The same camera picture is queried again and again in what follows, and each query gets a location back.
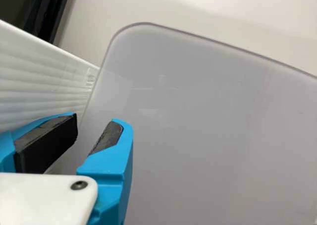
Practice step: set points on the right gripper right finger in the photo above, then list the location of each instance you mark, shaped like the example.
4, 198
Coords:
114, 165

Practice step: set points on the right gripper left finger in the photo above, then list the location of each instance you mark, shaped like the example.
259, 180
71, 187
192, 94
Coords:
42, 143

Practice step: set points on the incubator door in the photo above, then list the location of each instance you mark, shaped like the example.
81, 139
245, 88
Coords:
37, 86

